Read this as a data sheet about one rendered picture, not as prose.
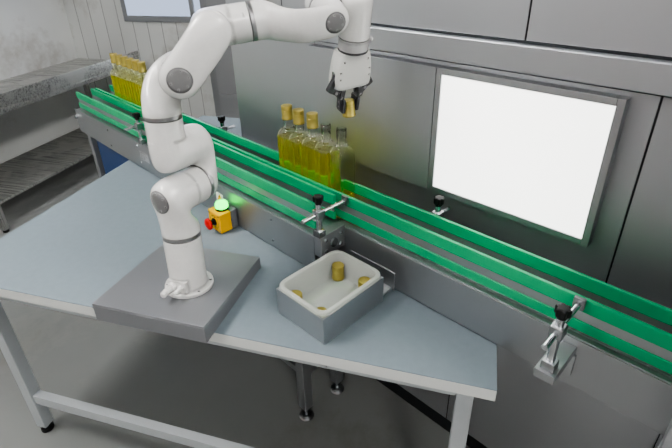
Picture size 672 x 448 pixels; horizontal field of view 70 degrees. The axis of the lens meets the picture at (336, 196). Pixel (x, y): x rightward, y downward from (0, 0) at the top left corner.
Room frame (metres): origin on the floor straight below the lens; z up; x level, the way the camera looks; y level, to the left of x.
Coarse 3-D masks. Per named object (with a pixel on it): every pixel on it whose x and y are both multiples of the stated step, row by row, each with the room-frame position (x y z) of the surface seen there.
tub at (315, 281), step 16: (336, 256) 1.09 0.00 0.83; (352, 256) 1.07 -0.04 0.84; (304, 272) 1.01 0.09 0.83; (320, 272) 1.05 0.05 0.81; (352, 272) 1.05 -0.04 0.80; (368, 272) 1.02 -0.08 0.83; (288, 288) 0.97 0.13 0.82; (304, 288) 1.01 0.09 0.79; (320, 288) 1.03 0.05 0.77; (336, 288) 1.03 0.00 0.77; (352, 288) 1.02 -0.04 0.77; (304, 304) 0.88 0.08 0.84; (320, 304) 0.96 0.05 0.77; (336, 304) 0.88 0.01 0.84
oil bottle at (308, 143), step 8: (320, 136) 1.34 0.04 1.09; (304, 144) 1.33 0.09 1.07; (312, 144) 1.31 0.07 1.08; (304, 152) 1.33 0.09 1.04; (312, 152) 1.30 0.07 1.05; (304, 160) 1.33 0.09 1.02; (312, 160) 1.31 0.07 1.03; (304, 168) 1.33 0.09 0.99; (312, 168) 1.31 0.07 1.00; (304, 176) 1.33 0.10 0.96; (312, 176) 1.31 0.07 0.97
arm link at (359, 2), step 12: (312, 0) 1.14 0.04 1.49; (348, 0) 1.14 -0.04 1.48; (360, 0) 1.14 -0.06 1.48; (372, 0) 1.16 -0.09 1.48; (348, 12) 1.14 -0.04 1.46; (360, 12) 1.14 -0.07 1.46; (348, 24) 1.15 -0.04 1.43; (360, 24) 1.15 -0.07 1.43; (348, 36) 1.15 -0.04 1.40; (360, 36) 1.15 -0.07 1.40
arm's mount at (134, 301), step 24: (144, 264) 1.12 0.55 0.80; (216, 264) 1.12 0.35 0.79; (240, 264) 1.12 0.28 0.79; (120, 288) 1.01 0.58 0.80; (144, 288) 1.01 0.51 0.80; (216, 288) 1.01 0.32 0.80; (240, 288) 1.03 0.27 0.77; (96, 312) 0.94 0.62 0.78; (120, 312) 0.92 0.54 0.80; (144, 312) 0.91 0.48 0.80; (168, 312) 0.91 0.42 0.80; (192, 312) 0.91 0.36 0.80; (216, 312) 0.91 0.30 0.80; (192, 336) 0.86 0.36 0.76
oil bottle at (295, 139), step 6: (294, 132) 1.37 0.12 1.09; (300, 132) 1.37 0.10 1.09; (306, 132) 1.38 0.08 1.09; (288, 138) 1.38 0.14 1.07; (294, 138) 1.36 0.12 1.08; (300, 138) 1.35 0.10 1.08; (288, 144) 1.38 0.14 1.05; (294, 144) 1.36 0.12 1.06; (300, 144) 1.34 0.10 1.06; (294, 150) 1.36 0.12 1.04; (300, 150) 1.34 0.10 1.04; (294, 156) 1.36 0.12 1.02; (300, 156) 1.34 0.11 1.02; (294, 162) 1.36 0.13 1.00; (300, 162) 1.34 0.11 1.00; (294, 168) 1.36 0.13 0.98; (300, 168) 1.34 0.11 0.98; (300, 174) 1.34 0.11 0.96
